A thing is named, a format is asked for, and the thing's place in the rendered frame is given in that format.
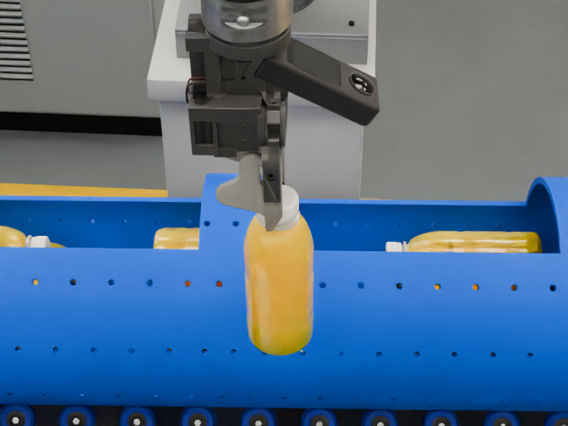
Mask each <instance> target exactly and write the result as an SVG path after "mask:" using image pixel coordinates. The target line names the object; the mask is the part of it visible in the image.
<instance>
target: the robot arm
mask: <svg viewBox="0 0 568 426"><path fill-rule="evenodd" d="M313 1H314V0H200V5H201V14H189V15H188V28H187V30H186V34H185V46H186V52H189V61H190V71H191V78H189V79H188V83H187V87H186V91H185V95H186V102H187V103H188V120H189V129H190V139H191V148H192V156H214V157H226V158H227V159H229V160H232V161H238V162H239V174H238V176H237V177H235V178H234V179H232V180H229V181H227V182H225V183H222V184H220V185H219V186H218V187H217V188H216V198H217V200H218V201H219V202H220V203H221V204H223V205H227V206H231V207H235V208H239V209H242V210H249V211H253V212H257V213H260V214H261V215H262V216H263V217H264V218H265V229H266V231H267V232H272V231H274V229H275V228H276V225H277V224H278V222H279V221H280V219H281V218H282V213H283V209H282V185H285V147H286V136H287V102H288V92H290V93H293V94H294V95H296V96H299V97H301V98H303V99H305V100H307V101H310V102H312V103H314V104H316V105H318V106H320V107H323V108H324V109H327V110H329V111H331V112H334V113H335V114H337V115H340V116H342V117H344V118H346V119H348V120H351V121H353V122H355V123H357V124H359V125H362V126H367V125H369V124H370V123H371V122H372V120H373V119H374V118H375V117H376V115H377V114H378V113H379V112H380V99H379V88H378V81H377V79H376V78H375V77H374V76H372V75H369V74H366V73H365V72H363V71H361V70H359V69H357V68H354V67H353V66H351V65H349V64H346V63H344V62H342V61H340V60H338V59H336V58H334V57H332V56H330V55H328V54H326V53H323V52H321V51H319V50H317V49H315V48H313V47H311V46H309V45H307V44H305V43H303V42H301V41H298V40H296V39H294V38H292V37H291V22H292V18H293V14H294V13H296V12H298V11H300V10H302V9H304V8H306V7H308V6H309V5H310V4H311V3H312V2H313ZM190 80H191V83H189V81H190ZM189 86H190V90H189ZM188 93H189V100H188ZM260 167H262V170H263V180H260V170H259V168H260Z"/></svg>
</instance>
